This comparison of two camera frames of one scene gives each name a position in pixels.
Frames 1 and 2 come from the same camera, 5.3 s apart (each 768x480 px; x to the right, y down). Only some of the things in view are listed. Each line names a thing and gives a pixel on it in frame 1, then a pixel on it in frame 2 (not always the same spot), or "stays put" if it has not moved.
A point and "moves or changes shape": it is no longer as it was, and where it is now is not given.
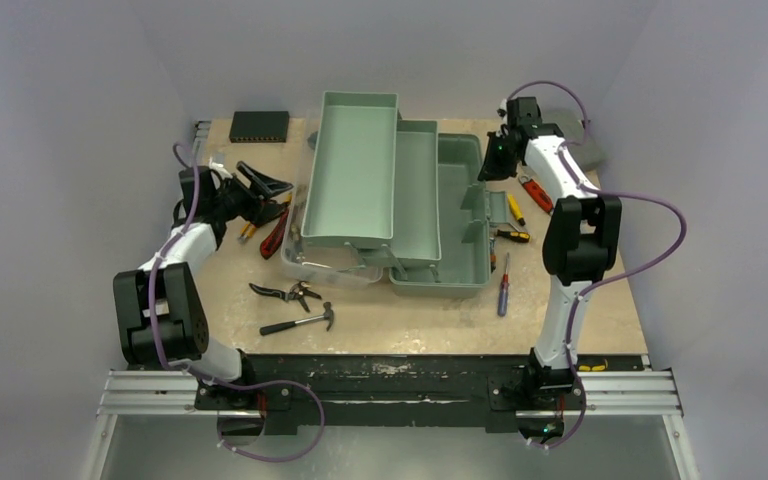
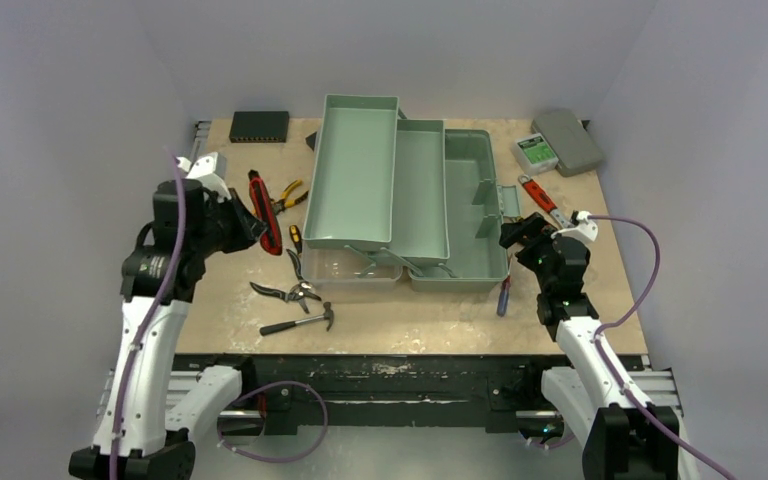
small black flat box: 312,138 stays put
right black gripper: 494,166 -> 525,237
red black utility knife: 269,246 moves or changes shape
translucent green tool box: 378,198 stays put
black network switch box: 259,126 stays put
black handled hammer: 327,315 stays put
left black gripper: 257,211 -> 249,227
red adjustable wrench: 536,192 stays put
